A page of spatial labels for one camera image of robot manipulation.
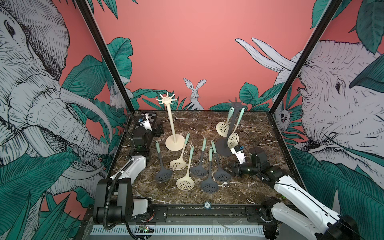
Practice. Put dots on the small round rail knob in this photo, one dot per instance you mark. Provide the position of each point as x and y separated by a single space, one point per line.
207 205

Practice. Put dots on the black front rail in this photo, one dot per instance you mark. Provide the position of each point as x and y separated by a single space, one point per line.
164 212

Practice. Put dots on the right black frame post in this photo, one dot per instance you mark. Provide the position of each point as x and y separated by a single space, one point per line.
324 21

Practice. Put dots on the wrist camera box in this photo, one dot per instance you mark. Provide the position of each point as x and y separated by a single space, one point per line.
145 122
239 153

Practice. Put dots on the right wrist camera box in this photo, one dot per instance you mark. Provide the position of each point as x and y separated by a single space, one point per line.
239 153

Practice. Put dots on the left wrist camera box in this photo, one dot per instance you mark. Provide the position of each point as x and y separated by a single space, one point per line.
145 122

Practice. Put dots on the left black frame post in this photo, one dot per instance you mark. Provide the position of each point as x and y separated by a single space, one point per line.
98 38

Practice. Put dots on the beige utensil rack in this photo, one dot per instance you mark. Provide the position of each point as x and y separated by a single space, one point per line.
175 142

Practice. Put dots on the black frame post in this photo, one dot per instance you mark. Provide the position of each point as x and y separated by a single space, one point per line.
324 21
98 38

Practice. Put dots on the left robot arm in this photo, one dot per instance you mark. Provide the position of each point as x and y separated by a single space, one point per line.
114 202

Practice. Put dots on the checkerboard calibration board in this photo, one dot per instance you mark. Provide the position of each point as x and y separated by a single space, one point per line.
152 117

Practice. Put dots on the beige skimmer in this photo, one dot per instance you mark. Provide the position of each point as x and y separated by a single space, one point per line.
180 164
233 138
222 128
186 183

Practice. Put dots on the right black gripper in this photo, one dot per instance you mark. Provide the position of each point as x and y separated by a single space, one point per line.
237 168

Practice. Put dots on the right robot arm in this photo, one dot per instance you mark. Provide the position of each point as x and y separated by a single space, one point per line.
314 220

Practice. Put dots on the dark grey utensil rack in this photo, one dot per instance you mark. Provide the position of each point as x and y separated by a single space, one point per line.
221 144

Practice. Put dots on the white perforated vent strip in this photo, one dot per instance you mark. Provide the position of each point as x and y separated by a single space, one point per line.
175 230

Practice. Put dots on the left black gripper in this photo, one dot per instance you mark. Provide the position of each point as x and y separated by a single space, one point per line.
160 129

